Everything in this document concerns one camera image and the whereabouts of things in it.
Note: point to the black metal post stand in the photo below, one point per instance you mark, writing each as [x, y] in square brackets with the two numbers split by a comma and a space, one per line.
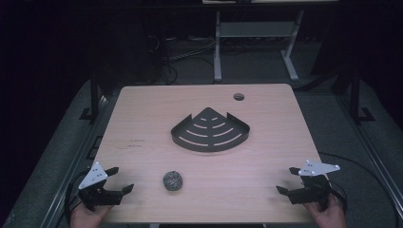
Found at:
[356, 95]
[94, 95]

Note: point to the person's right hand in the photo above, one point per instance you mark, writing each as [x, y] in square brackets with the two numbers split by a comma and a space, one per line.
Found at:
[329, 218]

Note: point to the person's left hand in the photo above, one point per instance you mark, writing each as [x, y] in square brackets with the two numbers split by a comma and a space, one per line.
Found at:
[87, 218]

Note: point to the aluminium frame rail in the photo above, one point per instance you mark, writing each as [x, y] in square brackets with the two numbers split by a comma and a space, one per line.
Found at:
[71, 171]
[374, 164]

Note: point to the grey metal stand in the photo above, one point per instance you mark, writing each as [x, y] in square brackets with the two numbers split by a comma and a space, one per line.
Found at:
[256, 29]

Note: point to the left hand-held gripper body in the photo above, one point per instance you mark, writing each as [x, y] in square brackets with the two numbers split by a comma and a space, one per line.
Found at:
[95, 177]

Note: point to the steel wool scrubber ball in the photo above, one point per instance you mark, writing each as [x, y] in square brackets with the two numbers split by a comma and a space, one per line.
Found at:
[172, 180]

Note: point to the black metal corner shelf rack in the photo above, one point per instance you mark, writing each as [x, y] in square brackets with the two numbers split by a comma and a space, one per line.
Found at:
[210, 142]

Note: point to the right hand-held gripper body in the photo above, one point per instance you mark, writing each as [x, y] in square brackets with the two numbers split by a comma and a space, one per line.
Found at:
[312, 190]

